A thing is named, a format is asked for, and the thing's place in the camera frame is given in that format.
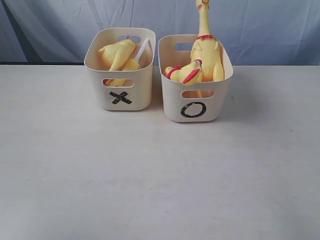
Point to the yellow rubber chicken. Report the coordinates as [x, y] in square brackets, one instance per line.
[207, 48]
[187, 75]

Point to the detached chicken head with tube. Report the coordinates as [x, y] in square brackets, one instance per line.
[132, 64]

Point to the headless yellow chicken body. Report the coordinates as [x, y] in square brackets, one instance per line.
[115, 55]

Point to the cream bin marked X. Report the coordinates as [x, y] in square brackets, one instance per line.
[136, 93]

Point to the cream bin marked O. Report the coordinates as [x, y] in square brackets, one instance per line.
[200, 102]

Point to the white backdrop curtain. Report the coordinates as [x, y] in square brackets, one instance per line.
[253, 32]

